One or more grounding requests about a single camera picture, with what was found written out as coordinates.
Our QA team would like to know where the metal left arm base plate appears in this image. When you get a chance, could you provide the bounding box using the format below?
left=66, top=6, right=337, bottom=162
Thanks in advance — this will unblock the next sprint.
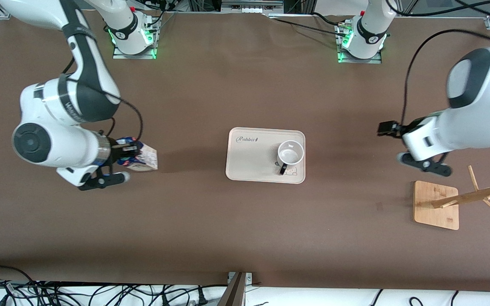
left=336, top=21, right=383, bottom=64

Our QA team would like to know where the black cable cluster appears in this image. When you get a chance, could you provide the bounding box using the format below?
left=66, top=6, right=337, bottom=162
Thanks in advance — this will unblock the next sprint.
left=141, top=0, right=178, bottom=26

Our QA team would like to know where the wooden cup rack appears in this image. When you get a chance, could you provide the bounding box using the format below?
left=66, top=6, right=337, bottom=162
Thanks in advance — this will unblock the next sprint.
left=413, top=165, right=490, bottom=231

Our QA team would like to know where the thick black looped cable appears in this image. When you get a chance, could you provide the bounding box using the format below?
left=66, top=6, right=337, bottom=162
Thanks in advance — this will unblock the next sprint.
left=0, top=266, right=39, bottom=306

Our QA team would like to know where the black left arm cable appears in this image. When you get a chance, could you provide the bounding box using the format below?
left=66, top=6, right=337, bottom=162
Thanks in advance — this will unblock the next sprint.
left=400, top=29, right=490, bottom=126

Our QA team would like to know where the black cable on table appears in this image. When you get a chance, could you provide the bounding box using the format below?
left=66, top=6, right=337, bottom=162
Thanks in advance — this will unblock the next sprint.
left=266, top=14, right=348, bottom=38

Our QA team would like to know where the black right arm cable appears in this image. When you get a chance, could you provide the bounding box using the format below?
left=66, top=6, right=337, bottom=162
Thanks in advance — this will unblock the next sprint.
left=60, top=57, right=144, bottom=148

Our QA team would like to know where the white smiley mug black handle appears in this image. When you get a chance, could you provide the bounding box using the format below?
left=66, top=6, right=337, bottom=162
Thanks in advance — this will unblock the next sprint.
left=276, top=140, right=305, bottom=176

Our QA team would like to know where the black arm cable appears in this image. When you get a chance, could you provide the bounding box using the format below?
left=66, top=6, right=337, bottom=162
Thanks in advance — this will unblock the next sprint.
left=60, top=57, right=144, bottom=148
left=400, top=29, right=490, bottom=126

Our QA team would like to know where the small metal bracket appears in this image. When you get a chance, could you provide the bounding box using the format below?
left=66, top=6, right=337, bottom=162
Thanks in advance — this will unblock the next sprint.
left=228, top=272, right=253, bottom=284

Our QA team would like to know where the metal post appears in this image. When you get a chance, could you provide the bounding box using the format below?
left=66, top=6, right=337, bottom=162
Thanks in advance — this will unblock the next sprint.
left=219, top=272, right=245, bottom=306

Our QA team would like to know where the blue white milk carton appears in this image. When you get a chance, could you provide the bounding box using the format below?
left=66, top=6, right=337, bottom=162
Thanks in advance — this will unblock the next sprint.
left=117, top=136, right=159, bottom=172

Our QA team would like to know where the cream rabbit print tray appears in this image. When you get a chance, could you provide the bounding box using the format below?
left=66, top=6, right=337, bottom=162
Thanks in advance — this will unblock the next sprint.
left=225, top=127, right=306, bottom=184

